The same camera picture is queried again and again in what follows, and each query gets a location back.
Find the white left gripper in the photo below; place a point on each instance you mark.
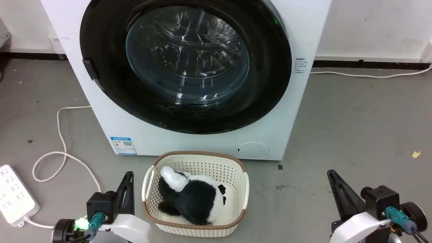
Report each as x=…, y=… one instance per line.
x=133, y=227

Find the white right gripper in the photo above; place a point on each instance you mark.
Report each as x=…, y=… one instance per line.
x=357, y=227

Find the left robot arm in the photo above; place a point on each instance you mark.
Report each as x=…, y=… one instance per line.
x=62, y=231

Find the black round glass washer door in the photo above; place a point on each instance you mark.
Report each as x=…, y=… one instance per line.
x=111, y=40

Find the white front-load washing machine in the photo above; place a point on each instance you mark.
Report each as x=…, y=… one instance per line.
x=303, y=30

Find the blue energy label sticker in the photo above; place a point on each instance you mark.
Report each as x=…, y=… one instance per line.
x=123, y=145

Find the black and white plush toy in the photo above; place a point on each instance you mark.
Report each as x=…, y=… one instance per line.
x=195, y=199

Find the yellow paper scrap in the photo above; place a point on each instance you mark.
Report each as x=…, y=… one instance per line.
x=416, y=154

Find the round white filter cover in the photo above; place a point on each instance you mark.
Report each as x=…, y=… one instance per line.
x=252, y=150

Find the white brown-rimmed laundry basket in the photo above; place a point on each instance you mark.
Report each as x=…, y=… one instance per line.
x=236, y=175

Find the white power strip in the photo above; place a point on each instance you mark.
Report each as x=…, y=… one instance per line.
x=13, y=194

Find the small text warning sticker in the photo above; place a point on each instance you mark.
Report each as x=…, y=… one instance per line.
x=300, y=65

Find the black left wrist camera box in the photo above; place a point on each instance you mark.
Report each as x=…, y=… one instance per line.
x=100, y=204

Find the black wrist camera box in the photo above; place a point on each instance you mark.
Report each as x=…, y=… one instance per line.
x=379, y=200
x=100, y=204

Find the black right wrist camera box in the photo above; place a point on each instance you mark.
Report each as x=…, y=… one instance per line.
x=379, y=200

